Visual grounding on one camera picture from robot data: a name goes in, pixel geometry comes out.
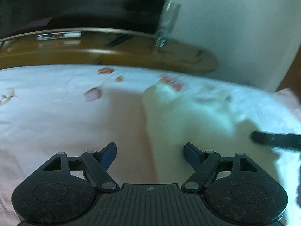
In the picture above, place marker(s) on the silver set-top box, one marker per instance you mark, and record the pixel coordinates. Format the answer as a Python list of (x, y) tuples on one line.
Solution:
[(59, 35)]

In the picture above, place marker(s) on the white knit sweater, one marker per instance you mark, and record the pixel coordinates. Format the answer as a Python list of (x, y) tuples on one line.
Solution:
[(209, 123)]

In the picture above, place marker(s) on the floral white bed sheet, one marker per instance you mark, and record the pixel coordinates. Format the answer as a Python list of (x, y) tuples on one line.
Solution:
[(77, 108)]

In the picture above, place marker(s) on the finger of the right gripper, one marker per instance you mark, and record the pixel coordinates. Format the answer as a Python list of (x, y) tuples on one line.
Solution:
[(287, 141)]

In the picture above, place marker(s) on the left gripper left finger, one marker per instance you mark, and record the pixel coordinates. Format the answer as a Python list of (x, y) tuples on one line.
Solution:
[(96, 165)]

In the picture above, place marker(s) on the large curved black television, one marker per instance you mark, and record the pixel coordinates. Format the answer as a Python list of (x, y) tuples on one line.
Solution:
[(24, 16)]

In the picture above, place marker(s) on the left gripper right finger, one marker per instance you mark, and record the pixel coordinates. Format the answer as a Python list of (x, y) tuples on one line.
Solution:
[(204, 165)]

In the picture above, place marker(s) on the glass table lamp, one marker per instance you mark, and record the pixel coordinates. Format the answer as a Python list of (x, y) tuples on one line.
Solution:
[(167, 22)]

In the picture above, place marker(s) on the wooden TV stand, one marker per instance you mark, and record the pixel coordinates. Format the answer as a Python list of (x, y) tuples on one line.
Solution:
[(106, 47)]

